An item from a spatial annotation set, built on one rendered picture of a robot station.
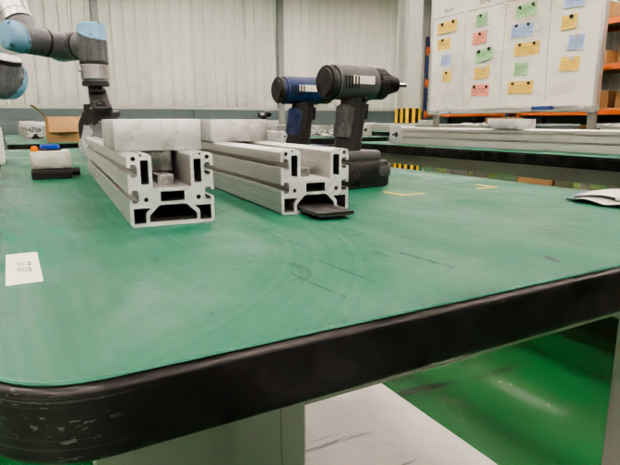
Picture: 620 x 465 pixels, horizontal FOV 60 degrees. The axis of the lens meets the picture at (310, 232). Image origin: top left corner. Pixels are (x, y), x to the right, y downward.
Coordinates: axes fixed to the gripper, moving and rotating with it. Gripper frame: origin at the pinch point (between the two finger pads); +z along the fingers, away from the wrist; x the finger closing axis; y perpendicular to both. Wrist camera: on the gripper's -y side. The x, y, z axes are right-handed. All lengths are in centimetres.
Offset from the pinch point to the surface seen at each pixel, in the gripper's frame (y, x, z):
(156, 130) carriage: -91, 0, -8
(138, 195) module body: -98, 4, -1
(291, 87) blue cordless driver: -51, -36, -16
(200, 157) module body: -98, -4, -5
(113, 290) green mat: -121, 9, 3
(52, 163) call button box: -33.6, 12.8, -0.3
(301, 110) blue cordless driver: -49, -39, -12
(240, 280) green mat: -123, 0, 3
